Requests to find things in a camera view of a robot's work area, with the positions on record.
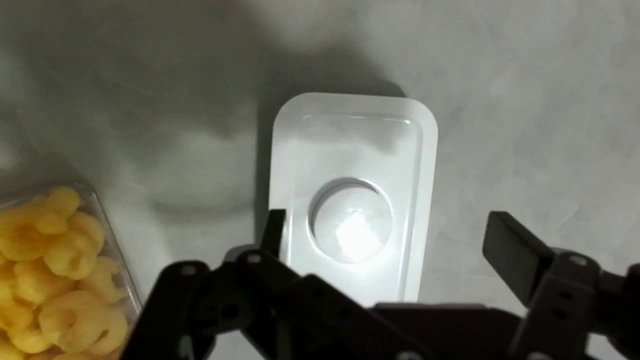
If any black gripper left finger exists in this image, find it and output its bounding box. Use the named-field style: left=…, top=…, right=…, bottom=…
left=122, top=208, right=417, bottom=360

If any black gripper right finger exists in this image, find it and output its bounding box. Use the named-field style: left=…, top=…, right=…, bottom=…
left=480, top=211, right=640, bottom=360

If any white rectangular container lid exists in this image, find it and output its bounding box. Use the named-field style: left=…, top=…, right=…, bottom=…
left=268, top=90, right=440, bottom=310

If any clear plastic food container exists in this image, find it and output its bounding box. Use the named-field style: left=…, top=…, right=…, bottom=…
left=0, top=176, right=147, bottom=360

